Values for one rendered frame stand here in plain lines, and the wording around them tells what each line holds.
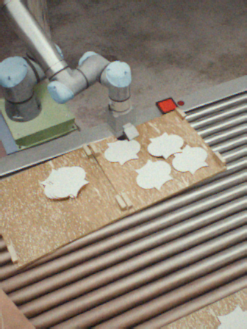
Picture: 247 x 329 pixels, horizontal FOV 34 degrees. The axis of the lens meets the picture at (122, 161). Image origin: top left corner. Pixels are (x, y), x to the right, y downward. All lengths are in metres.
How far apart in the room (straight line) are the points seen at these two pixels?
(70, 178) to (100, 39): 2.40
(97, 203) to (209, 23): 2.77
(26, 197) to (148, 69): 2.12
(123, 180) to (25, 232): 0.39
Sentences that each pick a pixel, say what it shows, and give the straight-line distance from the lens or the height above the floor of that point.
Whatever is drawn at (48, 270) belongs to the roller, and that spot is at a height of 0.92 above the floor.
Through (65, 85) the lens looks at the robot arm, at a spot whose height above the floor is 1.32.
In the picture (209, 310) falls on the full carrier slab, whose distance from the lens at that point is 1.29.
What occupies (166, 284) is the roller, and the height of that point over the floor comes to 0.92.
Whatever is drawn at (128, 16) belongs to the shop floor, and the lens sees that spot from 4.01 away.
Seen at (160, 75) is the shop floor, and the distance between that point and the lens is 3.35.
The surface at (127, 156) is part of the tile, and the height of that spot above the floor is 0.94.
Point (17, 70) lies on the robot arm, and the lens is 1.61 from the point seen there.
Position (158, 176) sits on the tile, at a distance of 1.49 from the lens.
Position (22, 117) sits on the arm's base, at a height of 0.97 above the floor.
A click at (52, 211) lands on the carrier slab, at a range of 1.45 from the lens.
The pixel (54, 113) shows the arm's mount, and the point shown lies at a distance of 1.74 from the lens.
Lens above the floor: 2.15
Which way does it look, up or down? 52 degrees down
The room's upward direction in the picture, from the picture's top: 3 degrees counter-clockwise
